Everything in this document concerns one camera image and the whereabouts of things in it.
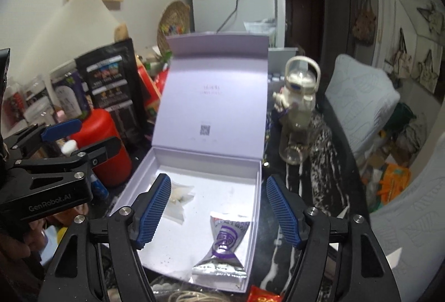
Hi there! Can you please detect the cat print tote bag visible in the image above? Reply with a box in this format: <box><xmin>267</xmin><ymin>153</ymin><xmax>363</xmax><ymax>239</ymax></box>
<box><xmin>415</xmin><ymin>0</ymin><xmax>445</xmax><ymax>35</ymax></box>
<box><xmin>384</xmin><ymin>27</ymin><xmax>414</xmax><ymax>75</ymax></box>
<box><xmin>417</xmin><ymin>48</ymin><xmax>439</xmax><ymax>94</ymax></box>

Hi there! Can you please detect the orange plastic bag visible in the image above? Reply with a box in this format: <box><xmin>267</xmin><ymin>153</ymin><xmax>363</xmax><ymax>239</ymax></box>
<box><xmin>377</xmin><ymin>163</ymin><xmax>411</xmax><ymax>205</ymax></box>

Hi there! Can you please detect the dark wooden door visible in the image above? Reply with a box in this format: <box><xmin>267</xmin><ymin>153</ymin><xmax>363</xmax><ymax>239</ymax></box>
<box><xmin>281</xmin><ymin>0</ymin><xmax>325</xmax><ymax>61</ymax></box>

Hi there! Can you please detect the lavender gift box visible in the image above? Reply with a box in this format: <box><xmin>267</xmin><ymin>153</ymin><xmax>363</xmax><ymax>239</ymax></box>
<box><xmin>110</xmin><ymin>33</ymin><xmax>270</xmax><ymax>294</ymax></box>

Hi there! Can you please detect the white cable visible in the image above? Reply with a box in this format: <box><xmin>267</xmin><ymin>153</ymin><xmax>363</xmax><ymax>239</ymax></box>
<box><xmin>153</xmin><ymin>283</ymin><xmax>244</xmax><ymax>302</ymax></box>

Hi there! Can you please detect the woven straw basket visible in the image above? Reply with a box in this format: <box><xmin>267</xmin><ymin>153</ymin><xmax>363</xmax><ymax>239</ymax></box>
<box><xmin>157</xmin><ymin>0</ymin><xmax>192</xmax><ymax>54</ymax></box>

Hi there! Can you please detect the red carton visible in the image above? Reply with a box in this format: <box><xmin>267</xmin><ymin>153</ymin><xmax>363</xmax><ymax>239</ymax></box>
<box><xmin>137</xmin><ymin>64</ymin><xmax>171</xmax><ymax>122</ymax></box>

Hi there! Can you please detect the white foam board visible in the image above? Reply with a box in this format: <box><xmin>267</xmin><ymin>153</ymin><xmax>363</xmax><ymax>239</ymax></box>
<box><xmin>10</xmin><ymin>0</ymin><xmax>120</xmax><ymax>80</ymax></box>

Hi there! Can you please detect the red snack packet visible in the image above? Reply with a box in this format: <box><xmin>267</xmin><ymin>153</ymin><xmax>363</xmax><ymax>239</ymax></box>
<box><xmin>247</xmin><ymin>284</ymin><xmax>284</xmax><ymax>302</ymax></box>

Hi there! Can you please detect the white refrigerator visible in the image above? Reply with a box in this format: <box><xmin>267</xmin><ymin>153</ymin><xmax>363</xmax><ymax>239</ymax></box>
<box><xmin>192</xmin><ymin>0</ymin><xmax>286</xmax><ymax>49</ymax></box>

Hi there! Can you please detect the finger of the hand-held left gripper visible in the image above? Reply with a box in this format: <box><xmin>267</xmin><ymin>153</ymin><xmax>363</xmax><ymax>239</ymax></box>
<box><xmin>2</xmin><ymin>118</ymin><xmax>83</xmax><ymax>151</ymax></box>
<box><xmin>7</xmin><ymin>136</ymin><xmax>122</xmax><ymax>184</ymax></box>

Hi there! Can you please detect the red plastic canister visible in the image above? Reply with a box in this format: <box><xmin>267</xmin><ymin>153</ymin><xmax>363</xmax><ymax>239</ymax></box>
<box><xmin>70</xmin><ymin>108</ymin><xmax>133</xmax><ymax>189</ymax></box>

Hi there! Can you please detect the white quilted chair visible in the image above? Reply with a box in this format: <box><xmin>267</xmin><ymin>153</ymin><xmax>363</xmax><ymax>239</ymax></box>
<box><xmin>325</xmin><ymin>53</ymin><xmax>400</xmax><ymax>160</ymax></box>
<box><xmin>369</xmin><ymin>145</ymin><xmax>445</xmax><ymax>289</ymax></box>

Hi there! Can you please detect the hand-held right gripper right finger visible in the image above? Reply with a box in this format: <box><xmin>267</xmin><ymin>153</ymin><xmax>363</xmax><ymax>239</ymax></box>
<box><xmin>266</xmin><ymin>174</ymin><xmax>400</xmax><ymax>302</ymax></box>

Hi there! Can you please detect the clear jar red content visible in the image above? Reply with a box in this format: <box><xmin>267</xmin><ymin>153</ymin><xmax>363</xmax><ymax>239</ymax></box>
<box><xmin>0</xmin><ymin>80</ymin><xmax>26</xmax><ymax>129</ymax></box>

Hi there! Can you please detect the silver purple snack packet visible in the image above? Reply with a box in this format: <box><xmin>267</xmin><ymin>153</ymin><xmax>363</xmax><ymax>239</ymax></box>
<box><xmin>192</xmin><ymin>212</ymin><xmax>251</xmax><ymax>279</ymax></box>

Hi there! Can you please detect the green bag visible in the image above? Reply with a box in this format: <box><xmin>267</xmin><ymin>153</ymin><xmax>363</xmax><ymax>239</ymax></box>
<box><xmin>384</xmin><ymin>102</ymin><xmax>416</xmax><ymax>130</ymax></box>

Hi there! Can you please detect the clear plastic packet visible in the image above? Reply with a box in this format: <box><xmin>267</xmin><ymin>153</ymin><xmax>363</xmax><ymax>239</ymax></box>
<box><xmin>162</xmin><ymin>180</ymin><xmax>196</xmax><ymax>225</ymax></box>

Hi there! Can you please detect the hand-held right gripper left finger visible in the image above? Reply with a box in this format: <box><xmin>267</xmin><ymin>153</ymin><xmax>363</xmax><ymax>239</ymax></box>
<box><xmin>42</xmin><ymin>173</ymin><xmax>172</xmax><ymax>302</ymax></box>

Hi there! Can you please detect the brown hanging bag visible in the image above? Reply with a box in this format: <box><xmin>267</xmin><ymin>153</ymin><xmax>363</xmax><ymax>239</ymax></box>
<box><xmin>352</xmin><ymin>0</ymin><xmax>378</xmax><ymax>45</ymax></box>

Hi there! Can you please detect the black printed snack bag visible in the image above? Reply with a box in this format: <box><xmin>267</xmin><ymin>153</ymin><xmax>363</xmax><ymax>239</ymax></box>
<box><xmin>75</xmin><ymin>38</ymin><xmax>147</xmax><ymax>146</ymax></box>

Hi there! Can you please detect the white astronaut figurine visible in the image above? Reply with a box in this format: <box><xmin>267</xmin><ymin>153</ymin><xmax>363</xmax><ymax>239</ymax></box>
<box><xmin>272</xmin><ymin>88</ymin><xmax>315</xmax><ymax>114</ymax></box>

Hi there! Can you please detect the clear plastic bag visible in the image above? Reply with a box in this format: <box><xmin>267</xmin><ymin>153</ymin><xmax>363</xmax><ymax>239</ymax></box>
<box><xmin>243</xmin><ymin>19</ymin><xmax>279</xmax><ymax>45</ymax></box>

